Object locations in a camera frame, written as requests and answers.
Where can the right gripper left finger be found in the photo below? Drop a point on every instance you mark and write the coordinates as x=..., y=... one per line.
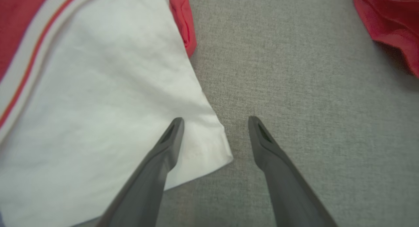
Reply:
x=140, y=197

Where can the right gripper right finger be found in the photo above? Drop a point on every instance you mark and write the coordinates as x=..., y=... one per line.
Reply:
x=294, y=197

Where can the red shirt with white trim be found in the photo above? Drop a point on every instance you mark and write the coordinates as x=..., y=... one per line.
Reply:
x=98, y=106

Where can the red shorts with white stripes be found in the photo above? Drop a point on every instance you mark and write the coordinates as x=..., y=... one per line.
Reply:
x=392, y=17

